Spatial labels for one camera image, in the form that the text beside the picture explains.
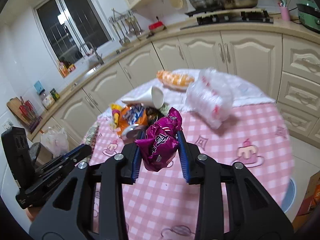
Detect orange snack bag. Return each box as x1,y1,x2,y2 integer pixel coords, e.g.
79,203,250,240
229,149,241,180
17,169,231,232
110,103,148,137

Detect purple snack wrapper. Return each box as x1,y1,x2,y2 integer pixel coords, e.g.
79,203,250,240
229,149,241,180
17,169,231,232
135,107,182,172

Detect clear plastic bag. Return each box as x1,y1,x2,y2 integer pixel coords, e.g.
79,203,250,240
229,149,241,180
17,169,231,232
186,68,234,129

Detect white paper cup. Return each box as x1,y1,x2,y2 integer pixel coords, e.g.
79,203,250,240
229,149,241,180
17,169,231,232
121,86,164,109

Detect orange bread wrapper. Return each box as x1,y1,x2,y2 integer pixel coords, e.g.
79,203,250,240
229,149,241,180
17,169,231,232
156,70,195,91

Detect blue trash bin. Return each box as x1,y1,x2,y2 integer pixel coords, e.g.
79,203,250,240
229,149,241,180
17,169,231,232
280,178,297,213

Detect cream kitchen cabinets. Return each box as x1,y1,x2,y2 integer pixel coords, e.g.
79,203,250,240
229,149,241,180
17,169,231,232
28,20,319,146

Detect kitchen window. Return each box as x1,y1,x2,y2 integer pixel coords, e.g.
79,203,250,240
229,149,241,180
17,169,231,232
35,0,112,66

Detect white plastic bag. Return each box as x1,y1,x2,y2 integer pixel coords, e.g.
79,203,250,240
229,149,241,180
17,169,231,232
40,127,69,158

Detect cardboard box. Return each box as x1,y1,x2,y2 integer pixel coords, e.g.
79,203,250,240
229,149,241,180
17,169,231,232
292,172,319,231

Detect wooden cutting board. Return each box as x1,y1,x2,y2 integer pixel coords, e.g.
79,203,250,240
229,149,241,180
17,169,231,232
7,97,29,126

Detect pink checked tablecloth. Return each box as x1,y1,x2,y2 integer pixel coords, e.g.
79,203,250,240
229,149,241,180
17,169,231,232
90,69,293,239

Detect sink faucet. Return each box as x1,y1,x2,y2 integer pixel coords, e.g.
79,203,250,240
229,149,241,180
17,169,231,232
79,41,104,65

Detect hanging utensil rack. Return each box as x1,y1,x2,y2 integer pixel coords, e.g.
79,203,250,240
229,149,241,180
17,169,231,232
108,8,144,47

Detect red box on counter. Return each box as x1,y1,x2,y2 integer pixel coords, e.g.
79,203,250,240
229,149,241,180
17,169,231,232
148,21,165,34

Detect black gas stove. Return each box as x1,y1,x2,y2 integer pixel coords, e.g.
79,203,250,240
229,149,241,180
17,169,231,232
180,8,274,30

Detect pink utensil holder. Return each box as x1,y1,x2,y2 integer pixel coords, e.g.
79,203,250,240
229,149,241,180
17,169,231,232
277,0,291,21

